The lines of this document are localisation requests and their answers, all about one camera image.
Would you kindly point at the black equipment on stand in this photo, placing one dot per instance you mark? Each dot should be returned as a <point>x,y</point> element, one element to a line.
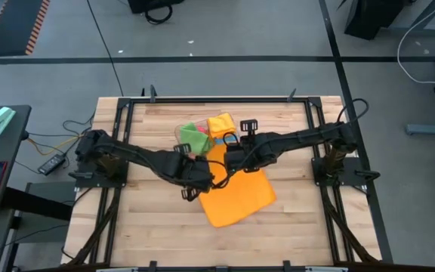
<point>372,15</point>

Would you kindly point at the green microfiber towel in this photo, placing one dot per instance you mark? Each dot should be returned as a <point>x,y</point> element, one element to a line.
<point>195,138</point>

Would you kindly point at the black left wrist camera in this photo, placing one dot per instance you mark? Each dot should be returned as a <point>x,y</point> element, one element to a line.
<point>182,148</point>

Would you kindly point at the black power adapter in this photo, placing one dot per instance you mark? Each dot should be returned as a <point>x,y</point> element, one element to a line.
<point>51,163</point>

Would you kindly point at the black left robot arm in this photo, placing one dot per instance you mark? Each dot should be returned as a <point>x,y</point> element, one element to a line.
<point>134,155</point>

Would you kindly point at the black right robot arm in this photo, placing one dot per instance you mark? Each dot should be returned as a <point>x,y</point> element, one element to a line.
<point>308,136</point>

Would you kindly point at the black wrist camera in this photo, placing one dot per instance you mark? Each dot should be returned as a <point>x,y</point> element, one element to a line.
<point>248,125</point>
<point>182,148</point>

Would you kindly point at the black frame clamp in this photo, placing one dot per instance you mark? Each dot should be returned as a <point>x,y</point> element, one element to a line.
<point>287,265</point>
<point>291,95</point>
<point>153,265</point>
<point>152,94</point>

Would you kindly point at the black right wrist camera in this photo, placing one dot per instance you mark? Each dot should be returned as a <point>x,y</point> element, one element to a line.
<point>248,125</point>

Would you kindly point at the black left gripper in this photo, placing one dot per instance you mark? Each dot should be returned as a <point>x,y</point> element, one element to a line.
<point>198,175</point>

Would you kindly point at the black aluminium table frame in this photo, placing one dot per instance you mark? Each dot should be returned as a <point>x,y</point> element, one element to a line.
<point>217,100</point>

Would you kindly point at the black orange-striped floor mat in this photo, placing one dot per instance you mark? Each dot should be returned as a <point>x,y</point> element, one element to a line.
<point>11,26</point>

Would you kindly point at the orange microfiber towel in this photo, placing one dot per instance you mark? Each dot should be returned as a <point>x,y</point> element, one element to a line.
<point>221,124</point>
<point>240,200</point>

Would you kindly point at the clear plastic bin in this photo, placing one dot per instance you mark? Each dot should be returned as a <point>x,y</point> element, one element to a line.
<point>177,130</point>

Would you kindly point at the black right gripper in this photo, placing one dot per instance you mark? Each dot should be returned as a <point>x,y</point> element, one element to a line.
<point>247,155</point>

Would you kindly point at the grey table foot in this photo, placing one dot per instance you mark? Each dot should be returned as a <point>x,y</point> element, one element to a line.
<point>432,129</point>

